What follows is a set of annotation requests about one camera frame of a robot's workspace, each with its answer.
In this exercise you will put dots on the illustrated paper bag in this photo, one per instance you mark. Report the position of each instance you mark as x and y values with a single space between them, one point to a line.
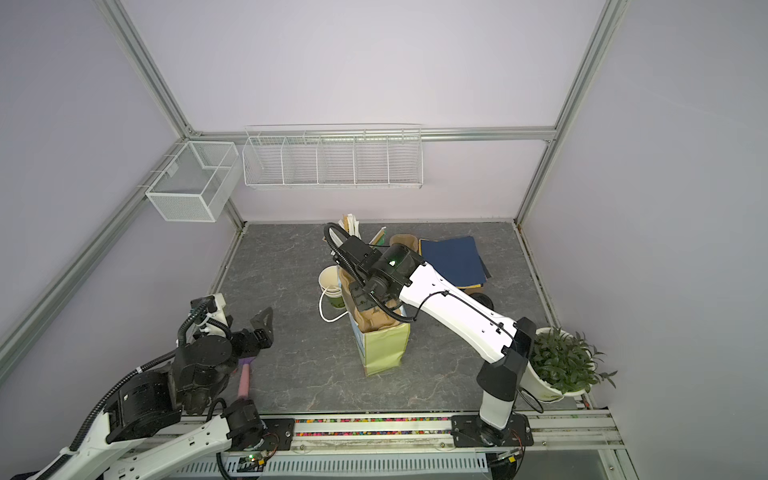
379 351

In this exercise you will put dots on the long white wire shelf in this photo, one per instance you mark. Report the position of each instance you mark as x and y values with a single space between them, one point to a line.
367 155

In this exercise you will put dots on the stack of paper cups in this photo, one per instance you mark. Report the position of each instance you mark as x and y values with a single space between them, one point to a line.
331 287

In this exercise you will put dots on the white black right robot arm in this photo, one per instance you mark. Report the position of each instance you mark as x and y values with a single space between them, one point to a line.
504 344

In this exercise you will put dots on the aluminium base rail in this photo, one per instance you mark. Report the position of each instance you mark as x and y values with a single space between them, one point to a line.
378 445

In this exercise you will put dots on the white wrapped straw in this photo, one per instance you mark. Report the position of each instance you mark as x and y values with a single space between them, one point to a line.
350 224

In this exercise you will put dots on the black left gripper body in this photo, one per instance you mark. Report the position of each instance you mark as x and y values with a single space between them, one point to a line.
246 346

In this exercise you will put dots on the brown pulp cup carrier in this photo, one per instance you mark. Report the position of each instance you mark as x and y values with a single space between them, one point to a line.
371 320

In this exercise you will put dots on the potted green plant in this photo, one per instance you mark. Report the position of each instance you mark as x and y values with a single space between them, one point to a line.
563 365

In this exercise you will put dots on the green wrapped straw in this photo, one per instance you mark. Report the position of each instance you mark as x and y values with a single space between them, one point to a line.
379 237

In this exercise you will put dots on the small white mesh basket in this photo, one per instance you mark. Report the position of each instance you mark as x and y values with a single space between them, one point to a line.
197 182

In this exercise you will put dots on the purple pink garden trowel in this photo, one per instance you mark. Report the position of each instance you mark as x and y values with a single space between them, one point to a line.
245 377

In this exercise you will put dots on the black cup lid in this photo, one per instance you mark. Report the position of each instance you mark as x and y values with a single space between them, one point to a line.
483 299

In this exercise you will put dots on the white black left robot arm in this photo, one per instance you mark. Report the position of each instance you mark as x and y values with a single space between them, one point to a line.
167 412

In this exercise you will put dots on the stack of pulp carriers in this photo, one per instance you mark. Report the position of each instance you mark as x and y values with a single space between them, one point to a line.
408 240

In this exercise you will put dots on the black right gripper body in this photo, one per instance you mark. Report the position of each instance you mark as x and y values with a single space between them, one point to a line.
363 295

